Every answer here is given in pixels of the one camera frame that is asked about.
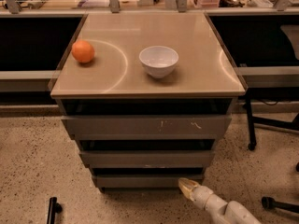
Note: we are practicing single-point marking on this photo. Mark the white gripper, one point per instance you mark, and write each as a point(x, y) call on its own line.
point(202, 194)

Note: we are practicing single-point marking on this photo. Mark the grey bottom drawer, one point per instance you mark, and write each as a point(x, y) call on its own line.
point(135, 181)

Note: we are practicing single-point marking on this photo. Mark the grey drawer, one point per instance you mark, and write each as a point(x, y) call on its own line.
point(146, 159)
point(135, 181)
point(146, 127)

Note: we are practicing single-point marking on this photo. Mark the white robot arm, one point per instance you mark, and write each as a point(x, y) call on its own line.
point(220, 211)

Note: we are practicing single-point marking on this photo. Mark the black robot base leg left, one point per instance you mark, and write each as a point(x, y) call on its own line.
point(54, 209)

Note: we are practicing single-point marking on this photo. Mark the grey drawer cabinet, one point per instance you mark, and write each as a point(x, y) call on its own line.
point(154, 101)

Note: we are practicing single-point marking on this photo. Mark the grey middle drawer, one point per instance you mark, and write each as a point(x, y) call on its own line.
point(146, 159)

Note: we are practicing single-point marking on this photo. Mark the grey top drawer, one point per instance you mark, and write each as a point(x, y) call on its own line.
point(146, 127)

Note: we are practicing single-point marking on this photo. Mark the black table leg with caster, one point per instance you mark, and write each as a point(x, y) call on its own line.
point(252, 136)

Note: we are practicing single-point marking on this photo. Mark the white bowl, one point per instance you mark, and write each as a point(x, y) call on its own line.
point(158, 61)

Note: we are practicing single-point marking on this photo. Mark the orange fruit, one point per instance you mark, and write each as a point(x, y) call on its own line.
point(82, 51)

